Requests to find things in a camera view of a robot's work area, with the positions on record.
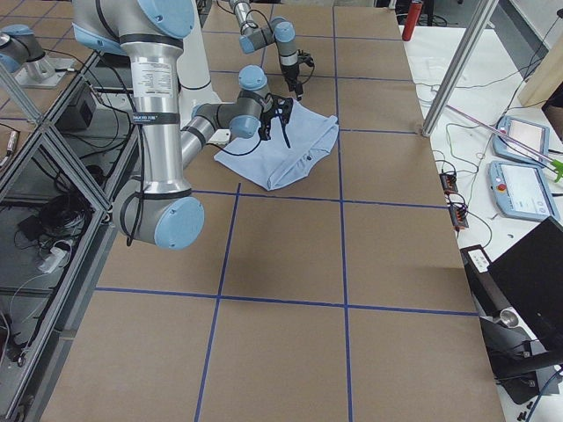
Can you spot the near blue teach pendant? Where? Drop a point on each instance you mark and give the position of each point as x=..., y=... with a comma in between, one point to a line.
x=521, y=191

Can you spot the aluminium side frame rack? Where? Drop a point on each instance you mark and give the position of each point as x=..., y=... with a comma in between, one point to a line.
x=56, y=225

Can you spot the red cylinder bottle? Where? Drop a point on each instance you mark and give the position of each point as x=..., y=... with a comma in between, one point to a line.
x=412, y=18

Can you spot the far blue teach pendant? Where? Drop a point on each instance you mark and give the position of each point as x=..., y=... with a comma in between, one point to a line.
x=531, y=134

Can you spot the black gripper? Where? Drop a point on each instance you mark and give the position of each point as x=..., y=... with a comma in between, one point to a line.
x=291, y=77
x=279, y=123

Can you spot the aluminium frame post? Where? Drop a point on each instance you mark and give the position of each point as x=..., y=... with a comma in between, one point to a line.
x=468, y=42

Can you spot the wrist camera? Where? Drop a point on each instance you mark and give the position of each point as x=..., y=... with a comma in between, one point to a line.
x=305, y=58
x=282, y=108

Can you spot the blue teach pendant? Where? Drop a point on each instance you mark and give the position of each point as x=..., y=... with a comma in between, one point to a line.
x=521, y=191
x=531, y=134

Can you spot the light blue t-shirt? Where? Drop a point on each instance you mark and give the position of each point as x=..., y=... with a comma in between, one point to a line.
x=290, y=153

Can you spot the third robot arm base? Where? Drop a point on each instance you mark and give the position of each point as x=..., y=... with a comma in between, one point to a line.
x=24, y=57

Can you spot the small orange circuit board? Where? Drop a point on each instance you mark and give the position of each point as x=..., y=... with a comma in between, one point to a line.
x=448, y=182

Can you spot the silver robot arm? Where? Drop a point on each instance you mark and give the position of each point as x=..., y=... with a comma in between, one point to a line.
x=175, y=112
x=277, y=31

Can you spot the black monitor and stand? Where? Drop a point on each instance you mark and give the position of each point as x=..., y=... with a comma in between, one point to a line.
x=520, y=304

